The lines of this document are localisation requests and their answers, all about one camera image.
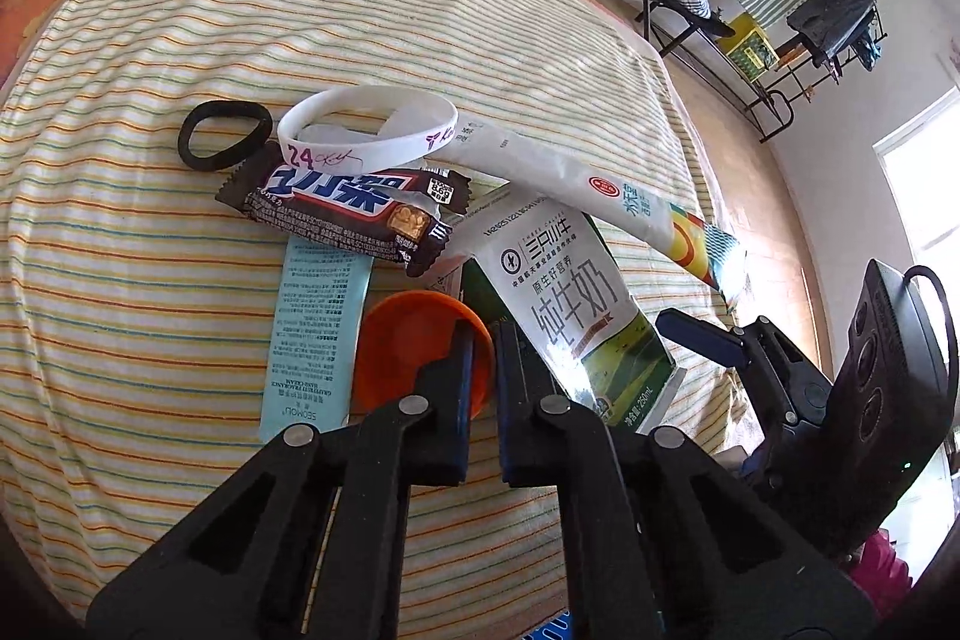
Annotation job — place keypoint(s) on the yellow plastic crate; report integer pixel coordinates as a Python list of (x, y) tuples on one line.
[(750, 48)]

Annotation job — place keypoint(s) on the striped yellow blanket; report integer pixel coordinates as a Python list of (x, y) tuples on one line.
[(150, 310)]

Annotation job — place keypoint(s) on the window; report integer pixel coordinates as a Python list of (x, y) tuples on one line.
[(930, 183)]

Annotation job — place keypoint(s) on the black drying rack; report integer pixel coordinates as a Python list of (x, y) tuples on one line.
[(766, 124)]

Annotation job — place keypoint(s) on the white and green milk carton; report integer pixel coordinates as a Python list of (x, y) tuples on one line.
[(555, 280)]

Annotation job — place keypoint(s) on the pink plastic bag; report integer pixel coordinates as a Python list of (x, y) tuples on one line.
[(877, 572)]

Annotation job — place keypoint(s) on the white ice pop wrapper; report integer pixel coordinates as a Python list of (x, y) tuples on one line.
[(555, 168)]

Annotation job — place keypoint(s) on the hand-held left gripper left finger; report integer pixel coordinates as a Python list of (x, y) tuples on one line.
[(466, 400)]

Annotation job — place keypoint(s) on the white silicone wristband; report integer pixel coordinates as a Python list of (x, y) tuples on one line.
[(330, 156)]

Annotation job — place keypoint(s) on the beige blanket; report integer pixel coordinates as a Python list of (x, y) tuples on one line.
[(750, 197)]

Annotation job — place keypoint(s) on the light blue hand cream tube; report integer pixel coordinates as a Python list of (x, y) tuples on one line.
[(315, 325)]

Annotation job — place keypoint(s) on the dark hanging clothes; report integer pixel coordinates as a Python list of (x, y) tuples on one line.
[(829, 14)]

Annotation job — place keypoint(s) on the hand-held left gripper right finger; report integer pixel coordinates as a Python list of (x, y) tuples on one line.
[(506, 407)]

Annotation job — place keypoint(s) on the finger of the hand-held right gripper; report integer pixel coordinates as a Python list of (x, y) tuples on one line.
[(701, 336)]

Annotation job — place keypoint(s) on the brown chocolate bar wrapper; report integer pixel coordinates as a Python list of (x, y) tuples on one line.
[(337, 197)]

